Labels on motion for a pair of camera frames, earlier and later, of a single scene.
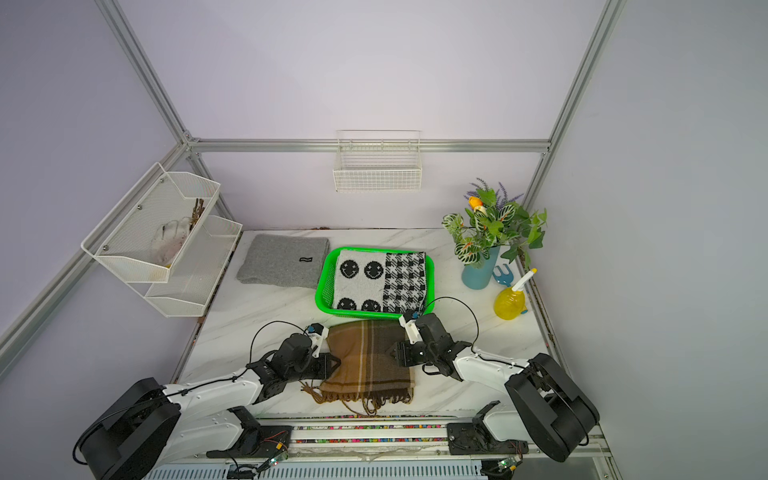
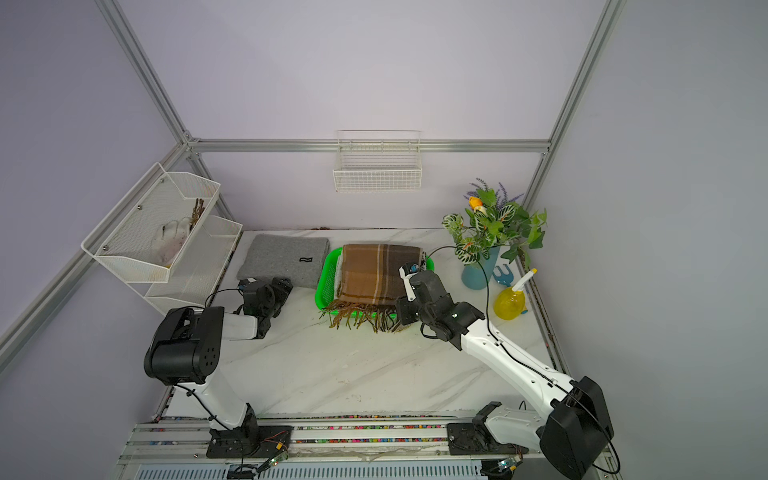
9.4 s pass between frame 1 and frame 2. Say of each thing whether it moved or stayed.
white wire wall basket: stayed
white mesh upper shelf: stayed
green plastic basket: stayed
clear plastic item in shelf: stayed
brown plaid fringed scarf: moved
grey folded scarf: stayed
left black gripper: moved
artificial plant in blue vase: stayed
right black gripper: moved
